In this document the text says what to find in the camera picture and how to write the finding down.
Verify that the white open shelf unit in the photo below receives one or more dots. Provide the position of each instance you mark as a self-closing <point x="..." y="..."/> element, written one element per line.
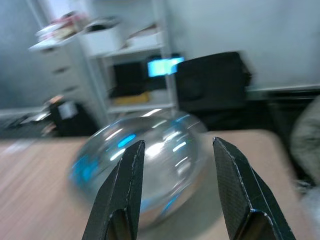
<point x="130" y="51"/>

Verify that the blue lit screen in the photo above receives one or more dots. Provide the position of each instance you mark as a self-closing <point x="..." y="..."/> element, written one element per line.
<point x="160" y="67"/>

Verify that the black box with white label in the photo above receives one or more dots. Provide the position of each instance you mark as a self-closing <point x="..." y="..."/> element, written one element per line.
<point x="75" y="125"/>

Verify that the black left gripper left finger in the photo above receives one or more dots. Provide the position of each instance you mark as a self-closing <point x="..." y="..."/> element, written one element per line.
<point x="120" y="190"/>

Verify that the white drawer cabinet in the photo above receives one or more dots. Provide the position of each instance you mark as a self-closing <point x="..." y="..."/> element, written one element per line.
<point x="67" y="72"/>

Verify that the flat white box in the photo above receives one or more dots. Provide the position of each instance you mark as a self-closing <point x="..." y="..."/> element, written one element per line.
<point x="145" y="41"/>

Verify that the flat yellow item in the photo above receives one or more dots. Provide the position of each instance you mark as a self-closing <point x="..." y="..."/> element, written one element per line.
<point x="130" y="99"/>

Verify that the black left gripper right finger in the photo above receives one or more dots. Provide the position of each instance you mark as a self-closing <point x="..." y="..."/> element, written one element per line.
<point x="240" y="200"/>

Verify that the large black speaker box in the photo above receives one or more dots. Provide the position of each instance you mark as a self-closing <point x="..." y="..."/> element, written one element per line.
<point x="212" y="82"/>

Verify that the white storage bin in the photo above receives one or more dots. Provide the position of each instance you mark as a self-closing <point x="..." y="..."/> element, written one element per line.
<point x="102" y="41"/>

